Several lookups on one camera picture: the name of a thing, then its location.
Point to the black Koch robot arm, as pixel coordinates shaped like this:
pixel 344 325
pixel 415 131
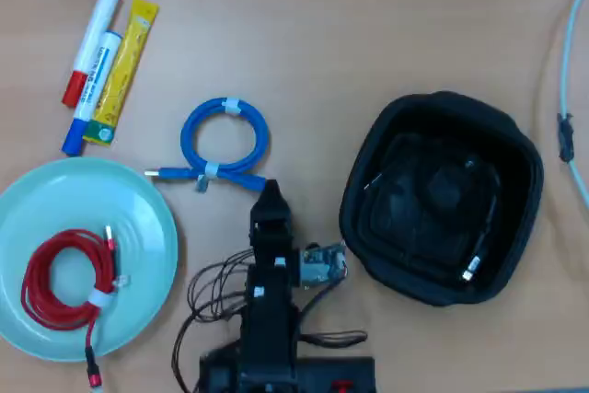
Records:
pixel 269 324

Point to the yellow sachet stick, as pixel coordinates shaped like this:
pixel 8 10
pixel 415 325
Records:
pixel 142 15

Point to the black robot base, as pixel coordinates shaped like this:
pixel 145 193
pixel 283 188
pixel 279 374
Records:
pixel 336 370

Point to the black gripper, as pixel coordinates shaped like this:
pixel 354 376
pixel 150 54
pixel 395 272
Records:
pixel 273 250

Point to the white marker blue cap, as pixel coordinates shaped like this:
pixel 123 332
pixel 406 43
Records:
pixel 87 98

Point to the black square bowl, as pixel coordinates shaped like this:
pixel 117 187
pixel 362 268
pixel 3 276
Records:
pixel 520 181

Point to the light teal plate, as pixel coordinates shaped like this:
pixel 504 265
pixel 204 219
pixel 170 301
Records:
pixel 138 209

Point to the white marker red cap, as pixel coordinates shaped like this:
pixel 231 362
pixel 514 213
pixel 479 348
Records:
pixel 99 25

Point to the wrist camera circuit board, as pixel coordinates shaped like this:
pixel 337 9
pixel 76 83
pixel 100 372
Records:
pixel 322 264

